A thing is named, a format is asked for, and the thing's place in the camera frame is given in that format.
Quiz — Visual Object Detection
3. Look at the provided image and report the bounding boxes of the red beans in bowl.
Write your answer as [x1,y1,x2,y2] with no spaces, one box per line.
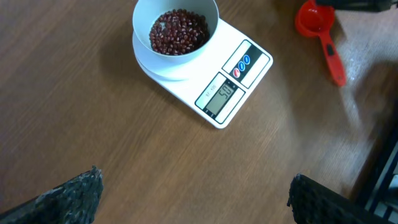
[149,9,210,56]

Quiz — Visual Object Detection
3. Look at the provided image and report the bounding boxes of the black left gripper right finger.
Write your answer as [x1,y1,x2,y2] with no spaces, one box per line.
[287,174,390,224]

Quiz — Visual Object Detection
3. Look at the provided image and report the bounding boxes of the orange plastic measuring scoop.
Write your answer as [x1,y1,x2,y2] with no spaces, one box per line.
[295,1,346,86]

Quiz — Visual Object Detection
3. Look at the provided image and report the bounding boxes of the white round bowl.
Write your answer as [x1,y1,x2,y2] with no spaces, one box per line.
[132,0,219,63]

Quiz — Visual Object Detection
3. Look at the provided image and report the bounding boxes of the white digital kitchen scale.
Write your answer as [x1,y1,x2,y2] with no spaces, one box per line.
[132,19,273,129]

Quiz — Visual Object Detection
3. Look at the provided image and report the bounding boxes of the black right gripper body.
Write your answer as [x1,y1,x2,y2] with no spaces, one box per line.
[315,0,395,12]

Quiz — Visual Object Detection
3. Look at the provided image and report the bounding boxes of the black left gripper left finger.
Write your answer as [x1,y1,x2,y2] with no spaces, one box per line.
[1,166,103,224]

